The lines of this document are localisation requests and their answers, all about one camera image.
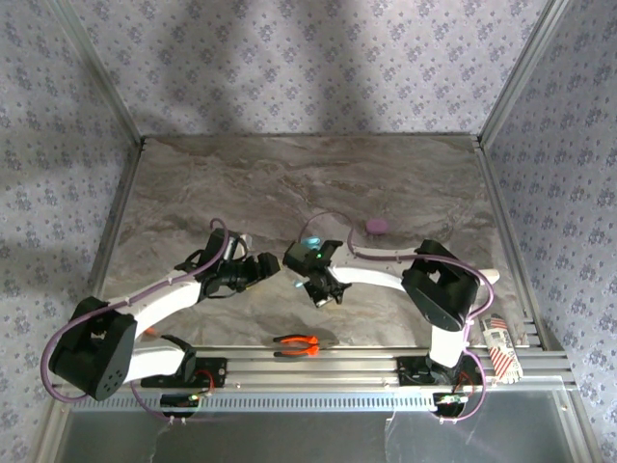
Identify aluminium side rail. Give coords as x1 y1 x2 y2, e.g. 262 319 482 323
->
62 137 148 357
474 137 563 353

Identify wide aluminium mounting rail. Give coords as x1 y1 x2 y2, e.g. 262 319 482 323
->
50 344 579 394

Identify red striped white box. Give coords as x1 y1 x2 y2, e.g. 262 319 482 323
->
478 313 524 386

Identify aluminium frame post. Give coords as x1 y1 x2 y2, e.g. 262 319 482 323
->
47 0 148 150
476 0 573 147

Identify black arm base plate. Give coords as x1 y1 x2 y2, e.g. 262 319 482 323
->
396 355 438 388
139 357 229 389

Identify aluminium frame leg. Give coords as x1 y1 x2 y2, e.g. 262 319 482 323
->
30 390 74 463
560 388 604 463

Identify grey metal panel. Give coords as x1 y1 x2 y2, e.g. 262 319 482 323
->
61 409 576 463

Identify small green circuit board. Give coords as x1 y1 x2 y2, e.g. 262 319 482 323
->
159 392 201 419
432 391 471 417

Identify grey slotted cable duct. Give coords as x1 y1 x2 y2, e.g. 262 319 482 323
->
70 395 489 412

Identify orange handled pliers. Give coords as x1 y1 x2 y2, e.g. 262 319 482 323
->
272 334 339 360

